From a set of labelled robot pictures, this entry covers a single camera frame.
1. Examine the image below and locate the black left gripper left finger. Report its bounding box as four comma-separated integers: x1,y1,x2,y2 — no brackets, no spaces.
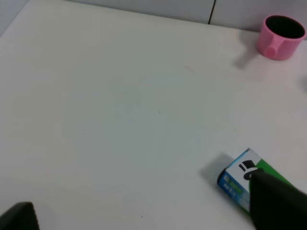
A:
0,202,40,230

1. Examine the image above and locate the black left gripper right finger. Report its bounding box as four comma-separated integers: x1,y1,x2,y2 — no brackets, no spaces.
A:
250,172,307,230

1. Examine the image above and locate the green blue toothpaste box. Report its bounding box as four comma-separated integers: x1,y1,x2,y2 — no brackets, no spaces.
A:
217,148,290,214

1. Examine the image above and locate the pink toy saucepan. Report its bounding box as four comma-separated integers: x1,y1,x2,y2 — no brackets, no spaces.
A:
256,15,307,61

